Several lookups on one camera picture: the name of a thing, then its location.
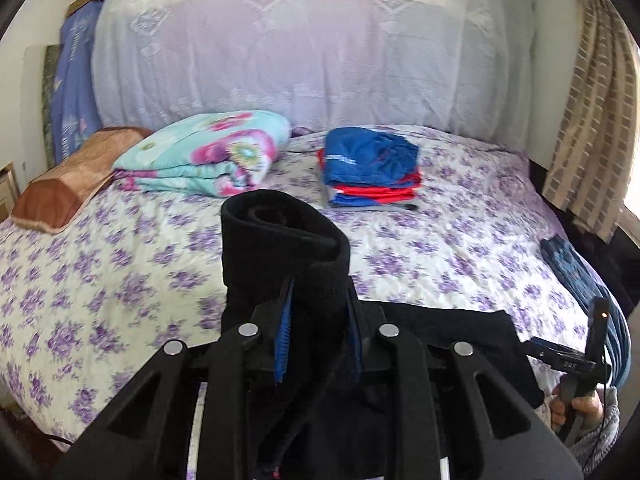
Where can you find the blue hanging cloth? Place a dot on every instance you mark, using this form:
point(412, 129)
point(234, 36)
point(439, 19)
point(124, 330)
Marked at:
point(75, 85)

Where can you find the beige checked curtain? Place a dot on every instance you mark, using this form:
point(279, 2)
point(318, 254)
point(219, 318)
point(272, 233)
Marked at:
point(590, 110)

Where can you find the person's right hand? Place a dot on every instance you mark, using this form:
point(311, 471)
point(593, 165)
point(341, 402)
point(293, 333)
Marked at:
point(586, 408)

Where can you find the folded blue garment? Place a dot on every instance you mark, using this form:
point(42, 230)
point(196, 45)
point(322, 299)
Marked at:
point(365, 155)

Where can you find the brown satin pillow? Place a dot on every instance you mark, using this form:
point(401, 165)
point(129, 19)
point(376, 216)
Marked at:
point(70, 180)

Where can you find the blue jeans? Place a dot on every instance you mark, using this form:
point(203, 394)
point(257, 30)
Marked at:
point(570, 265)

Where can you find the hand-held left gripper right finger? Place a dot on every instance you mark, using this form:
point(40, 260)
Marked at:
point(355, 335)

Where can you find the black pants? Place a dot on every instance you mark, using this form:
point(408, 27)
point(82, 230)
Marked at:
point(280, 240)

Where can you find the purple floral bed sheet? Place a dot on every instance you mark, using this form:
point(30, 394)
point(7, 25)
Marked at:
point(450, 260)

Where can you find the white lace mosquito net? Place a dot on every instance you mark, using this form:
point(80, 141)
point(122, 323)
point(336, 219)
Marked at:
point(300, 60)

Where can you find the person's right forearm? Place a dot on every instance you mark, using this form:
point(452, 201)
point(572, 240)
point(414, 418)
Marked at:
point(600, 447)

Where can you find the folded teal floral blanket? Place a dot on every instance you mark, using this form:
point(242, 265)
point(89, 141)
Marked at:
point(200, 155)

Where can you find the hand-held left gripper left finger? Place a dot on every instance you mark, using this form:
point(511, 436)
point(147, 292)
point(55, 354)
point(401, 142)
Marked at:
point(282, 330)

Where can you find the dark green board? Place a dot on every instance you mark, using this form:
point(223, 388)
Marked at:
point(50, 100)

